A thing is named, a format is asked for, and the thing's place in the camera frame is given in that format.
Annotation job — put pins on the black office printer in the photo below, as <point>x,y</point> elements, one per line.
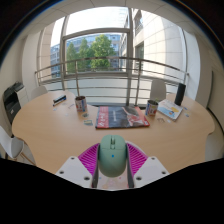
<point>11,103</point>

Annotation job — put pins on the printed cup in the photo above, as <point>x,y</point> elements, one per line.
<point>81,104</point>
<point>151,108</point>

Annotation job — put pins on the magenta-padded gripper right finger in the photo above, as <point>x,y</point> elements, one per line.
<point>150,170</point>

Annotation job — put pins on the red and black magazine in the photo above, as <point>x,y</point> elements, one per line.
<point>121,117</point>

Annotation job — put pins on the dark blue small box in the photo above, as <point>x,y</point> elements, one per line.
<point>59,100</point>

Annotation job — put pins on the mint green computer mouse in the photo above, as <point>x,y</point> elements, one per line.
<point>112,156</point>

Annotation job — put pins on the white printed booklet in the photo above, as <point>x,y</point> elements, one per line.
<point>170,109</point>

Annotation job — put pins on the metal window railing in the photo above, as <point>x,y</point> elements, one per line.
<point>100,75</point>

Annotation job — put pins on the black cylindrical speaker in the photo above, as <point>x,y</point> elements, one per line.
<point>180,94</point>

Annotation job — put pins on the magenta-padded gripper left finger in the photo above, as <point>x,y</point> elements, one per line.
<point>75,170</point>

